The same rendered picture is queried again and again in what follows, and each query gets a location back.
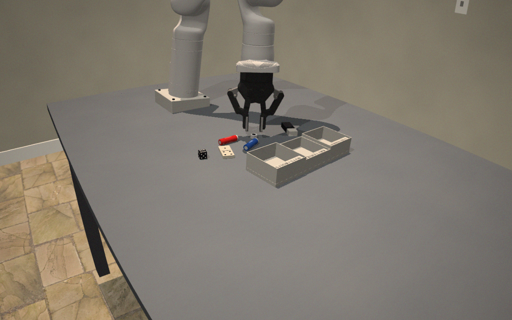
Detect cream domino tile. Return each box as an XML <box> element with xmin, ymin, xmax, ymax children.
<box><xmin>218</xmin><ymin>145</ymin><xmax>235</xmax><ymax>159</ymax></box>

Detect red battery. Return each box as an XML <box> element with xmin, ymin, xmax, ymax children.
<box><xmin>218</xmin><ymin>135</ymin><xmax>238</xmax><ymax>145</ymax></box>

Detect black die with white pips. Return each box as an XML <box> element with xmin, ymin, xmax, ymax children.
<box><xmin>198</xmin><ymin>149</ymin><xmax>207</xmax><ymax>160</ymax></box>

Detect blue aa battery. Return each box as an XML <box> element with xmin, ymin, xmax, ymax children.
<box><xmin>244</xmin><ymin>138</ymin><xmax>259</xmax><ymax>151</ymax></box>

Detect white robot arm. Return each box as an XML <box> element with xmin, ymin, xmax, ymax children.
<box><xmin>168</xmin><ymin>0</ymin><xmax>283</xmax><ymax>98</ymax></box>

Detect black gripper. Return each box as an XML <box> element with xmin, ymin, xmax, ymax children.
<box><xmin>227</xmin><ymin>72</ymin><xmax>284</xmax><ymax>132</ymax></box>

